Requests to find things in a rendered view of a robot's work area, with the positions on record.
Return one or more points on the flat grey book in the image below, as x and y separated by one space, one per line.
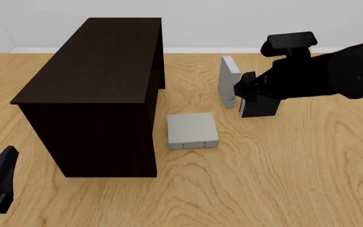
191 127

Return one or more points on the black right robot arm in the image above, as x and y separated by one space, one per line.
342 73

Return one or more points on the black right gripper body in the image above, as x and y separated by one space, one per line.
268 82

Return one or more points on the dark brown wooden cabinet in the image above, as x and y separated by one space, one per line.
87 99

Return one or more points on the black plate on stalk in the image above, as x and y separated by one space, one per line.
290 40

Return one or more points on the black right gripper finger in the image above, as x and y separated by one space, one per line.
248 76
245 91

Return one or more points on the upright grey book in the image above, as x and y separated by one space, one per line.
225 85

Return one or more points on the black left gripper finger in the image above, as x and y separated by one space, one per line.
2 168

